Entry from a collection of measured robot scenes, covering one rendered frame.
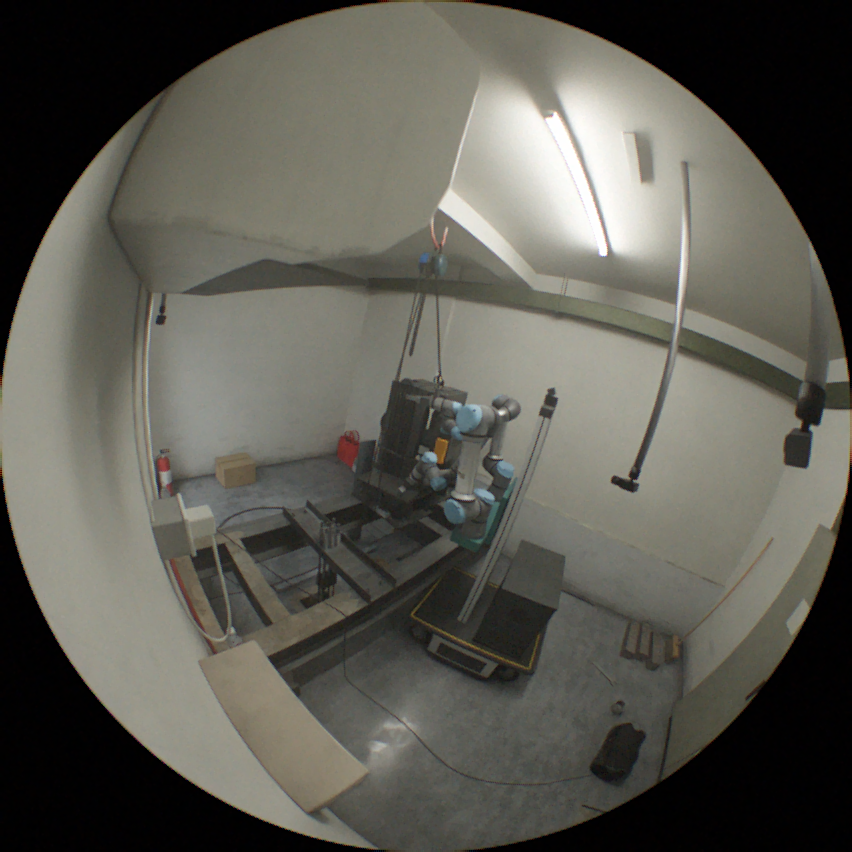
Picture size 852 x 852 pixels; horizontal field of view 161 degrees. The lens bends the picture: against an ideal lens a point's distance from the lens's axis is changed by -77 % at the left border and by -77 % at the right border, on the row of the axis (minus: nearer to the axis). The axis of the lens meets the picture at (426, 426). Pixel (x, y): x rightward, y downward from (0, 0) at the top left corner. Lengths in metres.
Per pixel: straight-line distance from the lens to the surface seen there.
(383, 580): 1.76
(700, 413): 2.92
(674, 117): 1.24
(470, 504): 1.35
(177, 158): 0.17
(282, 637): 1.49
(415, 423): 2.13
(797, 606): 2.20
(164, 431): 3.71
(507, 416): 1.75
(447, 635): 2.04
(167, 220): 0.16
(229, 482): 3.68
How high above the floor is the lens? 1.93
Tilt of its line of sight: 16 degrees down
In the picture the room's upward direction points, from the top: 13 degrees clockwise
